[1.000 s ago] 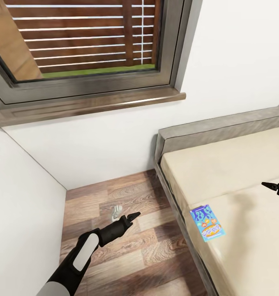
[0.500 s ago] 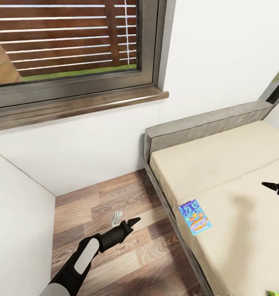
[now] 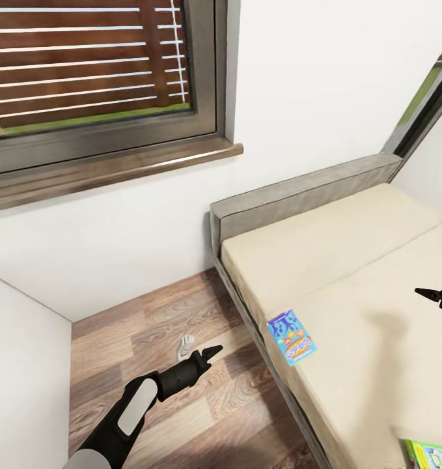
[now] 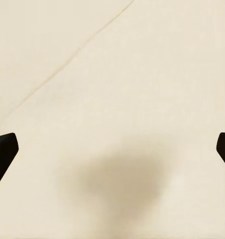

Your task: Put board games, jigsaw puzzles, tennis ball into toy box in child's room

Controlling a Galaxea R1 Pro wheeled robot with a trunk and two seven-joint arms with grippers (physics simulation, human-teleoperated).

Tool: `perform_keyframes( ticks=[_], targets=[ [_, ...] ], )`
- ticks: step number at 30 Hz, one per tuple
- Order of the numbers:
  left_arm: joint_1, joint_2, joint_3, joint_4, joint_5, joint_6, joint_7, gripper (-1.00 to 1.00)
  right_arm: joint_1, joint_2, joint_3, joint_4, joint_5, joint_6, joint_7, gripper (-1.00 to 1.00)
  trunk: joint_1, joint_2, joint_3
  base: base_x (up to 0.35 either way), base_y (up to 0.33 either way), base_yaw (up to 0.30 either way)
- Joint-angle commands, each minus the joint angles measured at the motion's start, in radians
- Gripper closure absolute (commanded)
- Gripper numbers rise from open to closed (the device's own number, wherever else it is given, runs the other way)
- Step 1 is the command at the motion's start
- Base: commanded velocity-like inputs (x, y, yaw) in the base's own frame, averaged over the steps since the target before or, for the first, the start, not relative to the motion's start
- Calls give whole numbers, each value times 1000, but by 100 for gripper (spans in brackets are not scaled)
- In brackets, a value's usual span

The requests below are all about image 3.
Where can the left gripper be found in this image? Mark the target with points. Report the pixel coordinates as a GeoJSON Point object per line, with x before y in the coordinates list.
{"type": "Point", "coordinates": [188, 372]}

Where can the bed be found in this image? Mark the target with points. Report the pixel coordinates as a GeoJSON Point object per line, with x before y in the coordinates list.
{"type": "Point", "coordinates": [345, 250]}

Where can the fixed window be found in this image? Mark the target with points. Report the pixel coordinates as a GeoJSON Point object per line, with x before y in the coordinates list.
{"type": "Point", "coordinates": [99, 92]}

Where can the door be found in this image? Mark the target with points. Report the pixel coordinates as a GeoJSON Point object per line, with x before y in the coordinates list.
{"type": "Point", "coordinates": [422, 113]}

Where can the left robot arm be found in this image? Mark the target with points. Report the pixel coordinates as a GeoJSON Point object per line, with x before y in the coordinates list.
{"type": "Point", "coordinates": [109, 444]}

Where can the board game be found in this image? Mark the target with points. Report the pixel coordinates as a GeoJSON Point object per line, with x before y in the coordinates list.
{"type": "Point", "coordinates": [294, 342]}
{"type": "Point", "coordinates": [424, 456]}

